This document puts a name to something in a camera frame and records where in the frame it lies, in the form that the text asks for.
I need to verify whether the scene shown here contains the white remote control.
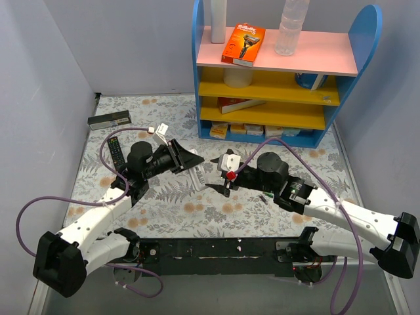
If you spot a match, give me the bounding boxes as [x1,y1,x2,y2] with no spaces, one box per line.
[187,157,207,192]

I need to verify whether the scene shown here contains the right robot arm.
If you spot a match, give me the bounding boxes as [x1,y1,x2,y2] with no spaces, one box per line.
[210,150,419,279]

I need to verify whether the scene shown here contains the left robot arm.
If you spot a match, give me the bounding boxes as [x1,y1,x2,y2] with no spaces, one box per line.
[33,140,204,297]

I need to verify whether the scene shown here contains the black remote control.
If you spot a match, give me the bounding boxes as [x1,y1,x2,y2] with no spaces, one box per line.
[107,136,126,171]

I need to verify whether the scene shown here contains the red white book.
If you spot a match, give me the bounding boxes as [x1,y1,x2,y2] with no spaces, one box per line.
[217,97,266,114]

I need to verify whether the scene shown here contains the green soap pack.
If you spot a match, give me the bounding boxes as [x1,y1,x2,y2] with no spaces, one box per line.
[282,127,301,137]

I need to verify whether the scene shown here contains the black rectangular box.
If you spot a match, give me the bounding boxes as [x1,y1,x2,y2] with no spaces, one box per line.
[87,110,132,131]

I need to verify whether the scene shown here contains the floral table cloth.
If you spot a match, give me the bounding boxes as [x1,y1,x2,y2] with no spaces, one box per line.
[64,94,357,238]

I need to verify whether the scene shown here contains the white cylinder roll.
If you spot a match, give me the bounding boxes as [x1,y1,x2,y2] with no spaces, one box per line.
[223,68,253,89]

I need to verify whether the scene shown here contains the blue yellow pink shelf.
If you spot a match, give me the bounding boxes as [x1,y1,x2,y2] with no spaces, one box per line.
[192,1,383,148]

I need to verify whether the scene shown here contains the blue white cup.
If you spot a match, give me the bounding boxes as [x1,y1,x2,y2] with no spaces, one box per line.
[295,73,328,91]

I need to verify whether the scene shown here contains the orange razor box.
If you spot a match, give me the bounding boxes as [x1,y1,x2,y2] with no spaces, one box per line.
[221,23,266,68]

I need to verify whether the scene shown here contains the white tall bottle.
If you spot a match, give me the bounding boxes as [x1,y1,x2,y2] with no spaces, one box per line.
[211,0,227,44]

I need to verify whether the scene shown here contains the clear plastic water bottle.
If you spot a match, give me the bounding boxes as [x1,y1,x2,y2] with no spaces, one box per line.
[275,0,310,56]

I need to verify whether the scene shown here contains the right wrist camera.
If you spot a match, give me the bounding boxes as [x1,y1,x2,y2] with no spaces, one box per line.
[217,154,241,181]

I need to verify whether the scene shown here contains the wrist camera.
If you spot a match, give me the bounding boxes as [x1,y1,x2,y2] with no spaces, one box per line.
[217,154,241,181]
[152,123,169,146]

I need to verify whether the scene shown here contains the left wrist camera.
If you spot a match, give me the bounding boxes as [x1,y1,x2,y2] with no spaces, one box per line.
[152,123,169,146]

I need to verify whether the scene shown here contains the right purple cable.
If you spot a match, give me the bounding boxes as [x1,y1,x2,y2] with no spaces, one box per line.
[234,137,365,315]

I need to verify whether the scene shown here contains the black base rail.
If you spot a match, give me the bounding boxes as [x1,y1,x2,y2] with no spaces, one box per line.
[101,238,324,278]

